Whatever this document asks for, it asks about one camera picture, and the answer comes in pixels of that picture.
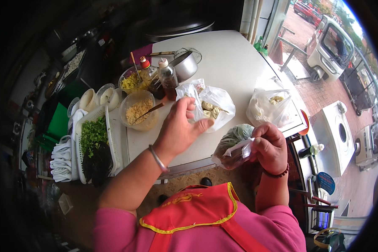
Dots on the green plastic bin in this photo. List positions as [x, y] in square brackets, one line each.
[56, 124]

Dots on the white basket of herbs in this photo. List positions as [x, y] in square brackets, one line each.
[96, 141]

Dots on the white washing machine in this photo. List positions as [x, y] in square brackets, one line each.
[338, 135]

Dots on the dark bottle with white cap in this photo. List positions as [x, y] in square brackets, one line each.
[310, 150]

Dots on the person's right fingers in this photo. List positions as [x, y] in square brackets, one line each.
[260, 141]

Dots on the metal pot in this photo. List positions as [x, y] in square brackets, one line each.
[185, 66]

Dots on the red car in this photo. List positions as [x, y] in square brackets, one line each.
[307, 12]

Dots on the green glass bottle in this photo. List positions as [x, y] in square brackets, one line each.
[264, 50]
[258, 44]

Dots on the tray of dumplings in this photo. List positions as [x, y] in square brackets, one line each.
[73, 64]

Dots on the white cap sauce bottle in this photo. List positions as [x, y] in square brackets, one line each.
[168, 78]

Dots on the person's left hand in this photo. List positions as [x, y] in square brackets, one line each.
[176, 129]

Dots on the person's right hand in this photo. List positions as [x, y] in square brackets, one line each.
[272, 148]

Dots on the white delivery vehicle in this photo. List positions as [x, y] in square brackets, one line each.
[329, 47]

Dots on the large dark wok lid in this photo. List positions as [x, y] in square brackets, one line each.
[176, 26]

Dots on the open plastic bag of dumplings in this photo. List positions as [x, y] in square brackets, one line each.
[215, 100]

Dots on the tied plastic bag of dumplings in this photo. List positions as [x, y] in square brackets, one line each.
[269, 107]

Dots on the tub of cream seasoning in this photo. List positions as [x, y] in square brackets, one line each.
[87, 100]

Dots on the plastic tub of yellow pickles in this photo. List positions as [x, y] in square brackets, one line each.
[129, 82]

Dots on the person's body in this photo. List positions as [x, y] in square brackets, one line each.
[201, 220]

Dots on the metal frame table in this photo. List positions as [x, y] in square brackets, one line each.
[289, 47]

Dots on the clear bag of greens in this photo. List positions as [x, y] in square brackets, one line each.
[231, 141]

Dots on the magenta cloth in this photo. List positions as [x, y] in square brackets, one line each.
[141, 53]

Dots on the red cap sauce bottle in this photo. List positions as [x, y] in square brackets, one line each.
[151, 77]

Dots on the tub of white seasoning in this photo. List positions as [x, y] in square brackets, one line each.
[107, 96]

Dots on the blue round sign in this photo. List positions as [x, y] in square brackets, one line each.
[326, 182]

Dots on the stack of white plastic spoons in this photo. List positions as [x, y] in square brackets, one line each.
[61, 159]

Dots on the orange bowl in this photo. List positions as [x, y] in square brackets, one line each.
[305, 121]

